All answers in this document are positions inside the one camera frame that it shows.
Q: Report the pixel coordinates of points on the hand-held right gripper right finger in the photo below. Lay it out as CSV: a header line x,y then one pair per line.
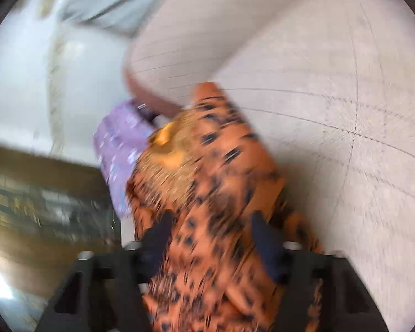
x,y
268,249

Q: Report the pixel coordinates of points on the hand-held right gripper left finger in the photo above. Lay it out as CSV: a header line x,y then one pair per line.
x,y
156,245

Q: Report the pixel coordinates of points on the orange black-spotted garment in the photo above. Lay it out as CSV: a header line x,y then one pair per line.
x,y
214,193

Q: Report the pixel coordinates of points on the purple floral garment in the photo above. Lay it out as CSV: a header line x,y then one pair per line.
x,y
119,148

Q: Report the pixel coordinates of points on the brown wooden furniture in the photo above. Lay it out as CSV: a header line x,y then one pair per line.
x,y
38,207

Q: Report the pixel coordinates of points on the beige bed sheet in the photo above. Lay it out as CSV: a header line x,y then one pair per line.
x,y
332,110

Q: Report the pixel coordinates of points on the grey cloth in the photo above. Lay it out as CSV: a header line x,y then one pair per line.
x,y
114,0

